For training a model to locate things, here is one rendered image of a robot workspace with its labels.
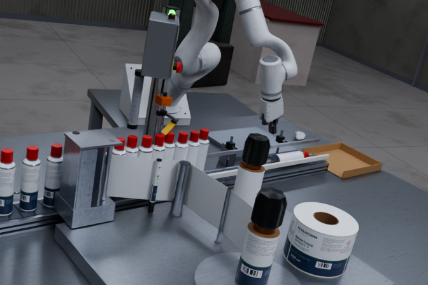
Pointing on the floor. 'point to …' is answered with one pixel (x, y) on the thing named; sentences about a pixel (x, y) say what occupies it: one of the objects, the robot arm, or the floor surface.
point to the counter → (296, 27)
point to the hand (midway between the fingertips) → (272, 128)
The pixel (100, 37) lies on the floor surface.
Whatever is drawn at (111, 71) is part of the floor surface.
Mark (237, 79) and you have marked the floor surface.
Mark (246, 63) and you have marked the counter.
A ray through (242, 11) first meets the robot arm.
